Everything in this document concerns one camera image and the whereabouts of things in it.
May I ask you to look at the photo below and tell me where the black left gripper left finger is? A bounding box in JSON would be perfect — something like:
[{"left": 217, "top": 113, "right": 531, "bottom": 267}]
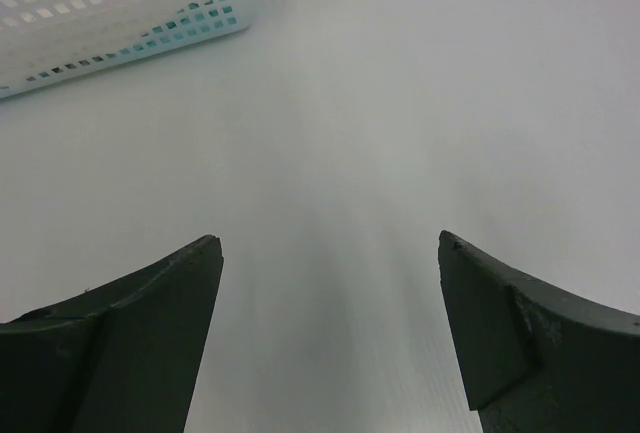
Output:
[{"left": 1, "top": 235, "right": 224, "bottom": 432}]

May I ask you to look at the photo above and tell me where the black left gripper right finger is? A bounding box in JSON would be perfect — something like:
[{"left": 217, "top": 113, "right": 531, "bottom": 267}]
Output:
[{"left": 438, "top": 231, "right": 639, "bottom": 433}]

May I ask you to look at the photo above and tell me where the white plastic laundry basket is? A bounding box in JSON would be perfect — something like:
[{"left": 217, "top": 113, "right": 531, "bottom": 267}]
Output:
[{"left": 1, "top": 0, "right": 255, "bottom": 98}]

